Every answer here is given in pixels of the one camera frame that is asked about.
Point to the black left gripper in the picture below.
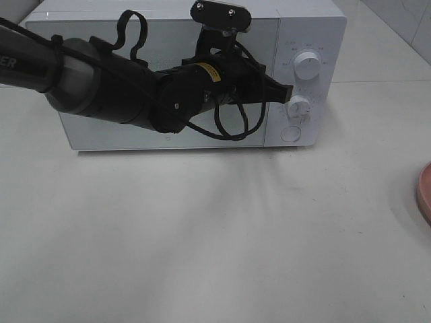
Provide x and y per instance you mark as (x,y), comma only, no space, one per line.
(234,79)

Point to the white timer knob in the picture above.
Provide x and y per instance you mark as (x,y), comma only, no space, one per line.
(298,107)

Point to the round door release button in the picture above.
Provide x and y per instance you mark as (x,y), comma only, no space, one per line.
(290,134)

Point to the pink plate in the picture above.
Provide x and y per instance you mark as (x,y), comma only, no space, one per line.
(423,192)

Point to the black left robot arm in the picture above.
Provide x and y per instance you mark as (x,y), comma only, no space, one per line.
(206,92)

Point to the upper white dial knob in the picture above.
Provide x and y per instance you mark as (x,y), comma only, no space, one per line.
(307,65)

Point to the white microwave oven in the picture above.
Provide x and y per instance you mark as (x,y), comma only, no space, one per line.
(303,25)

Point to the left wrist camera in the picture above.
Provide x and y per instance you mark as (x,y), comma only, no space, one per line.
(221,16)

